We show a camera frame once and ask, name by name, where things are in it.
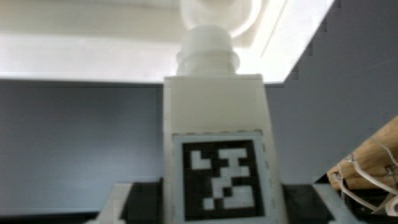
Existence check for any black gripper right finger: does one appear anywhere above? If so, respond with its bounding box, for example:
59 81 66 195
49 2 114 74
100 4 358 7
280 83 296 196
283 183 352 224

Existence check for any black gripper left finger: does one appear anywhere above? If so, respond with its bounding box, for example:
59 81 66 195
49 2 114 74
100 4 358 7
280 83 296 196
95 181 162 224

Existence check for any white table leg with tag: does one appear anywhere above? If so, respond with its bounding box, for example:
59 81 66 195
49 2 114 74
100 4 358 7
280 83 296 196
164 26 288 224

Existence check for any white square table top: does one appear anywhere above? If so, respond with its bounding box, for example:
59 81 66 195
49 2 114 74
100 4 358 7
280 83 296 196
0 0 338 84

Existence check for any wooden object with white cables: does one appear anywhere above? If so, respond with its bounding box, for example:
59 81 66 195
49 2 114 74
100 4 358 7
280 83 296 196
328 115 398 218

